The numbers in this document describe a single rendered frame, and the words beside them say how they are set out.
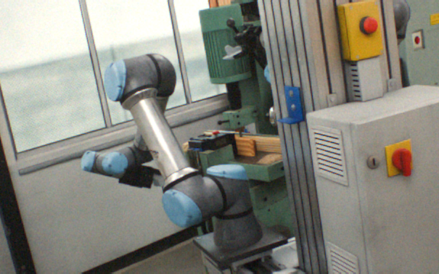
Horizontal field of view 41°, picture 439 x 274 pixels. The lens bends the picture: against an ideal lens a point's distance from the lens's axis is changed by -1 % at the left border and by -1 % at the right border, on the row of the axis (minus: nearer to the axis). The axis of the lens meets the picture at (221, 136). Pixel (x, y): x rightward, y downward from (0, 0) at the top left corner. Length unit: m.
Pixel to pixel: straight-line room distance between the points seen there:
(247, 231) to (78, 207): 2.03
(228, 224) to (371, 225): 0.56
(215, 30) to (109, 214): 1.72
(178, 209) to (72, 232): 2.07
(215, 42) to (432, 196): 1.29
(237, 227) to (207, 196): 0.15
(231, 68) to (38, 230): 1.69
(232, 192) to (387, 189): 0.55
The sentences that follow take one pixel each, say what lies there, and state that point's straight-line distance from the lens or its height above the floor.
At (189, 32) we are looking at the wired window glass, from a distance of 4.09.
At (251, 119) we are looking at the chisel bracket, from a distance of 2.55.
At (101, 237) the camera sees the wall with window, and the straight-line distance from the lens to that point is 3.78.
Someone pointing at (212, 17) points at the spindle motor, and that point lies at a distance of 2.42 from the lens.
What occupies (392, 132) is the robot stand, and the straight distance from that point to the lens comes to 1.31.
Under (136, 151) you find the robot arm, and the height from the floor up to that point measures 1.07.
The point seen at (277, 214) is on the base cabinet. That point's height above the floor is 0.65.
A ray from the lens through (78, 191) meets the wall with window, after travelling 3.65.
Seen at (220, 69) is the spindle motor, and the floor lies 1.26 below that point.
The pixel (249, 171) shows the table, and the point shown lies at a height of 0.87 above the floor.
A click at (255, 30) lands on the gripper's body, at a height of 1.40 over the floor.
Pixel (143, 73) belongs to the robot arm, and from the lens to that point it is 1.78.
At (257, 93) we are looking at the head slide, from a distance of 2.54.
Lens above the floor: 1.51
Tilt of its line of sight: 12 degrees down
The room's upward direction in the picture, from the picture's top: 10 degrees counter-clockwise
